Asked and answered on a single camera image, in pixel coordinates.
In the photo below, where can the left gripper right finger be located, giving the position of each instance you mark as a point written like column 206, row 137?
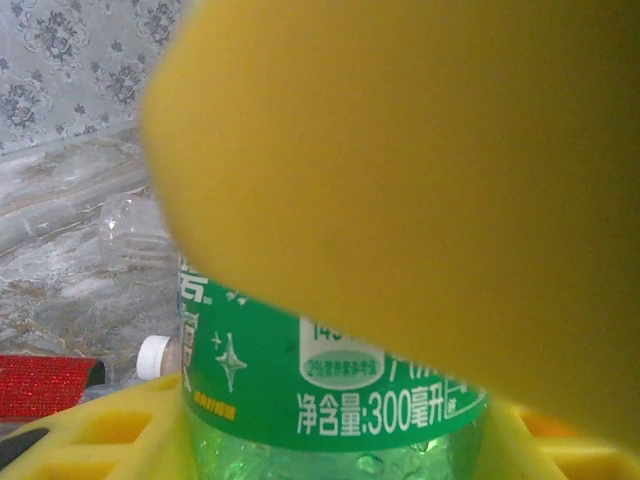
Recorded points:
column 565, row 457

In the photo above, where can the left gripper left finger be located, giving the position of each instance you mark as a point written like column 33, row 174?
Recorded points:
column 100, row 450

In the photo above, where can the green bottle with yellow cap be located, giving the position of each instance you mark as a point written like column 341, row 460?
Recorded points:
column 350, row 390

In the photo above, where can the red glitter microphone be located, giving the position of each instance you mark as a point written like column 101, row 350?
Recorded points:
column 45, row 385

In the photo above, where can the clear bottle with blue label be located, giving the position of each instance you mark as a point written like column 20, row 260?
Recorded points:
column 130, row 230

